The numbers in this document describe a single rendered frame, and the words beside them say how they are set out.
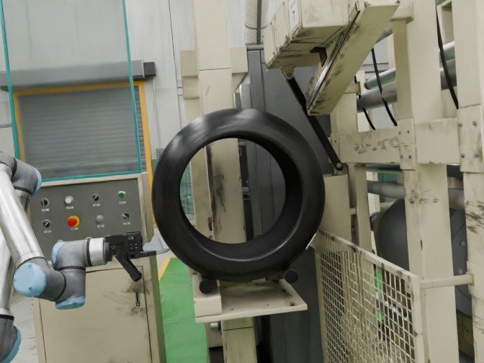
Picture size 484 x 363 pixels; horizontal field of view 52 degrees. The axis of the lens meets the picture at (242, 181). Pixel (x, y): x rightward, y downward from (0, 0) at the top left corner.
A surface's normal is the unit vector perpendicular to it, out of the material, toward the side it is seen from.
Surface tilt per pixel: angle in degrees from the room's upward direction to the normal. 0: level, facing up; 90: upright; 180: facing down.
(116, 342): 91
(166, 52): 90
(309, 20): 90
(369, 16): 162
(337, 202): 90
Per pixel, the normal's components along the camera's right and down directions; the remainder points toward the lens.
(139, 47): 0.04, 0.05
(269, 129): 0.18, -0.13
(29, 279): -0.36, -0.31
